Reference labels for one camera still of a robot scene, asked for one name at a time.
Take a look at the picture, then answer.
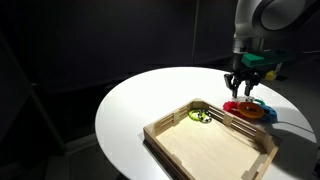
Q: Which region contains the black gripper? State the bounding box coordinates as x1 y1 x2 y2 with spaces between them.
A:
223 53 263 99

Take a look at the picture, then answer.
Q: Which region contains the clear toy ring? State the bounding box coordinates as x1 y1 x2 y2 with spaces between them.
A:
232 94 256 104

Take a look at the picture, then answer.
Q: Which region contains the small yellow object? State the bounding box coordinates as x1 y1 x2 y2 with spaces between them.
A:
264 63 283 82

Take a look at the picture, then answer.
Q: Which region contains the wooden slatted tray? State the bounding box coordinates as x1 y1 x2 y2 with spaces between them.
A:
143 97 280 180

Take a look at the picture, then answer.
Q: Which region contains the red toy ring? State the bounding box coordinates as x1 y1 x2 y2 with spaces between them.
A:
222 100 244 118

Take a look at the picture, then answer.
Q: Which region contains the orange toy ring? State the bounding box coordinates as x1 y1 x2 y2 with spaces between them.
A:
237 101 266 119

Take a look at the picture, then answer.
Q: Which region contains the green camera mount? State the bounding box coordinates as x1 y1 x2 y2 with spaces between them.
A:
240 50 296 68

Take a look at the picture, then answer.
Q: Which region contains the blue toy ring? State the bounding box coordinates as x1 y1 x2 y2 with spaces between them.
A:
261 103 279 123

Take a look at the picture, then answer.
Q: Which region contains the black and white toy ring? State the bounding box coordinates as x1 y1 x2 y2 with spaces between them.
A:
198 111 213 124

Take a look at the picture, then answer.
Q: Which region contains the light green toy ring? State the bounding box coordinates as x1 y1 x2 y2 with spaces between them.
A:
188 109 205 123

